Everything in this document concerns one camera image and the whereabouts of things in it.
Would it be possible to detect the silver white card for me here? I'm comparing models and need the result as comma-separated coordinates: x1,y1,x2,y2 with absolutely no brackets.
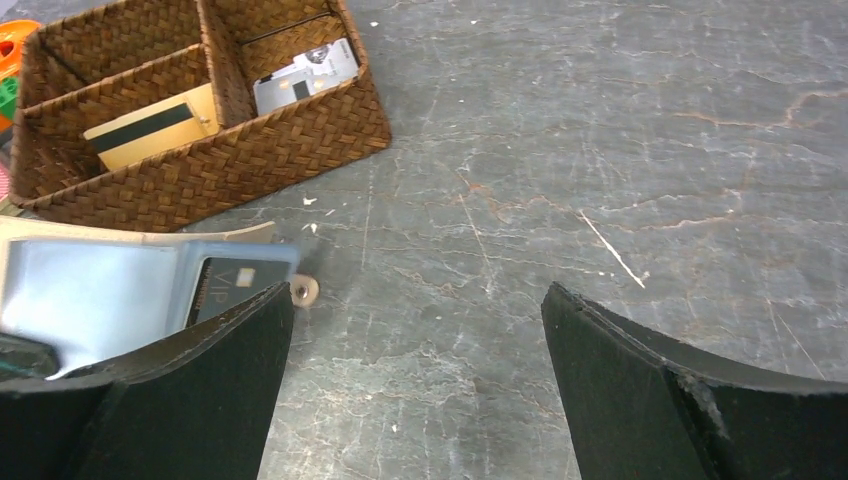
253,38,359,115

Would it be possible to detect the orange plastic letter toy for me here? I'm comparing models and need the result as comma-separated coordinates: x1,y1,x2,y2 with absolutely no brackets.
1,19,41,132

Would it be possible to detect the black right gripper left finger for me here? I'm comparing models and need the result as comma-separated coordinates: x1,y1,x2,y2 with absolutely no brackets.
1,283,294,479

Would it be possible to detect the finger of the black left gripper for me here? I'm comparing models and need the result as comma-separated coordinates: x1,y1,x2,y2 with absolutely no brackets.
0,333,60,382

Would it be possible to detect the small green brick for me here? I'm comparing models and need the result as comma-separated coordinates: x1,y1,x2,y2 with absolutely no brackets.
0,76,18,122

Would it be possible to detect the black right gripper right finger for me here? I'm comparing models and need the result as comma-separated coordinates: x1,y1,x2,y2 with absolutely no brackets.
541,283,847,479

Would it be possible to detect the woven wicker divided basket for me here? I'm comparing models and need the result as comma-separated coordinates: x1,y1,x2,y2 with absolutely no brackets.
10,1,391,232

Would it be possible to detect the gold card magnetic stripe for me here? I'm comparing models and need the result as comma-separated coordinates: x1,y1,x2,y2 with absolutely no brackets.
82,83,221,171

